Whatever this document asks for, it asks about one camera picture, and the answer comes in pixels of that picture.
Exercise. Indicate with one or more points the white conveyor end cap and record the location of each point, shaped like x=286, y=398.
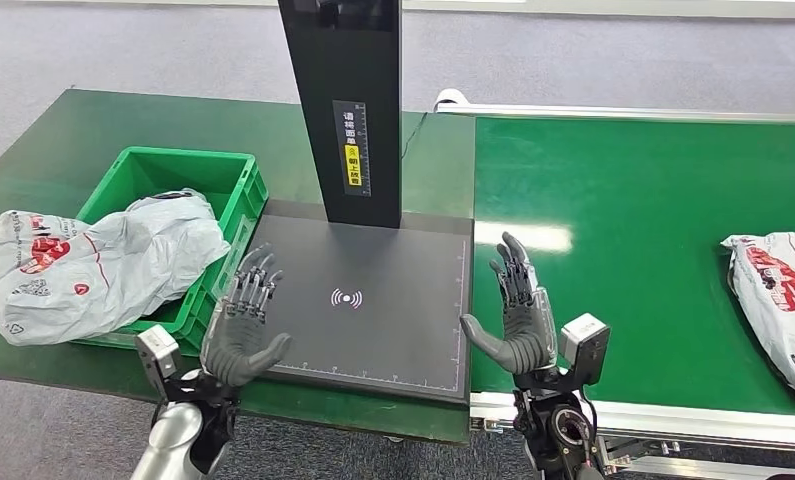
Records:
x=451, y=99

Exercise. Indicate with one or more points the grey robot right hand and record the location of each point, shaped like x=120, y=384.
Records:
x=526, y=338

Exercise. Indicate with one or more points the green conveyor belt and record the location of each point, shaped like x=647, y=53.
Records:
x=635, y=199

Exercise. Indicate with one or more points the green plastic crate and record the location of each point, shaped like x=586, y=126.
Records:
x=185, y=169

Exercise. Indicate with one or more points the grey red-printed courier package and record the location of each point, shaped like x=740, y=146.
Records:
x=781, y=298
x=119, y=265

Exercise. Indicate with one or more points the black yellow label sticker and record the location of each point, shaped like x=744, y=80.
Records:
x=352, y=149

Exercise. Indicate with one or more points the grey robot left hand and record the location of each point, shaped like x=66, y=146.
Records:
x=234, y=351

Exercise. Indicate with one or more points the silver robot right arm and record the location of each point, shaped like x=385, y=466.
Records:
x=556, y=430

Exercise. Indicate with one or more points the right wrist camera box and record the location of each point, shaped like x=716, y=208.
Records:
x=586, y=344

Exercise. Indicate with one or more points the black inbound scanner machine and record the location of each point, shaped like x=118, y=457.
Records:
x=397, y=291

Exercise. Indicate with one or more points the aluminium conveyor side rail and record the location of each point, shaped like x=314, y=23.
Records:
x=702, y=427
x=635, y=114

